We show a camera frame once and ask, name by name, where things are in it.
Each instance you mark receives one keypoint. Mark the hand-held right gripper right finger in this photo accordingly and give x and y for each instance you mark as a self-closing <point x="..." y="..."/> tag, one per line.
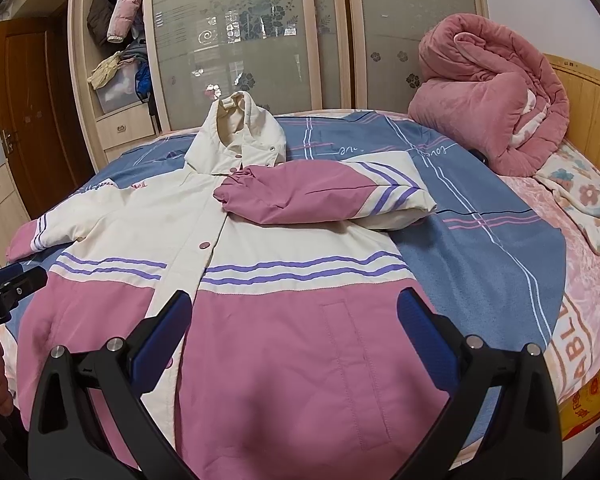
<point x="425" y="345"/>

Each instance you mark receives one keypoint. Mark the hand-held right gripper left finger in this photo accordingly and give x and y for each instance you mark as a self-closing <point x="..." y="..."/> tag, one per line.
<point x="164" y="342"/>

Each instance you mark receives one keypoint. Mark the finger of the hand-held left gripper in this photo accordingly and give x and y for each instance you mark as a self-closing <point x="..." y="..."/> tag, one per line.
<point x="20" y="280"/>

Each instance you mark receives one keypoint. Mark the pink and white jacket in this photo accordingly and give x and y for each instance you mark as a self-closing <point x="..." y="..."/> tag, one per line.
<point x="280" y="360"/>

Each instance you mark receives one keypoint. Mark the person's left hand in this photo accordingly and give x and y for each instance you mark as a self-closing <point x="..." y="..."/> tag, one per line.
<point x="2" y="385"/>

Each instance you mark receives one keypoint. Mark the light wooden cabinet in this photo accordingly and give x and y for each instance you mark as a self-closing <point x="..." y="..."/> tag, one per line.
<point x="0" y="210"/>

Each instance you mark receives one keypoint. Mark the blue plaid bed sheet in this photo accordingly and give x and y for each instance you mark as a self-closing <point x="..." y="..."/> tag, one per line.
<point x="480" y="270"/>

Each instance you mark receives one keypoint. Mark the pink patterned bedspread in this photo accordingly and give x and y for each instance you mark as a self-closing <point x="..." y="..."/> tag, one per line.
<point x="580" y="280"/>

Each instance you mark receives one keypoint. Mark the brown wooden door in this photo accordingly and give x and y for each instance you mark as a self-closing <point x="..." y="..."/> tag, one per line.
<point x="35" y="110"/>

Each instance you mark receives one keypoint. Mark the yellow and red bag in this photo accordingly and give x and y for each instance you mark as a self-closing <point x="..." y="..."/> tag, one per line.
<point x="595" y="400"/>

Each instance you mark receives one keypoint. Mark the wardrobe drawer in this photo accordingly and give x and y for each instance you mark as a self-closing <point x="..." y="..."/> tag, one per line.
<point x="125" y="127"/>

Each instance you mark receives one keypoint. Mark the clear plastic storage box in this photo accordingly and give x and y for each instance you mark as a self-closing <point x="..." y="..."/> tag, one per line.
<point x="117" y="92"/>

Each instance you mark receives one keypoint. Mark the floral blanket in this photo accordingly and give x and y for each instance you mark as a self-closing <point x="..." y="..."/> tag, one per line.
<point x="585" y="200"/>

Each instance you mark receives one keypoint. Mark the pale yellow cloth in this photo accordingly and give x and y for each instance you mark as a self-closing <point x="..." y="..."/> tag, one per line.
<point x="105" y="70"/>

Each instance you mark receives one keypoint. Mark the blue bag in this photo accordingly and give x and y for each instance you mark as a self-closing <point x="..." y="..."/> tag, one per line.
<point x="142" y="82"/>

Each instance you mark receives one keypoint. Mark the dark hanging jacket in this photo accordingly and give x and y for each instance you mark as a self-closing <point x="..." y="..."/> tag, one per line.
<point x="102" y="15"/>

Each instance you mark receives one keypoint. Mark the pink puffer jacket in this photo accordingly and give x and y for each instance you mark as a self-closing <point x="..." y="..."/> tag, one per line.
<point x="127" y="5"/>

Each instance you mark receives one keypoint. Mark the frosted sliding door large floral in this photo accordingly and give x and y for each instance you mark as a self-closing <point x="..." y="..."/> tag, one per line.
<point x="250" y="35"/>

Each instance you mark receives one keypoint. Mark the frosted sliding door small flowers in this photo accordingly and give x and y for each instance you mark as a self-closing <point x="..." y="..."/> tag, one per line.
<point x="410" y="20"/>

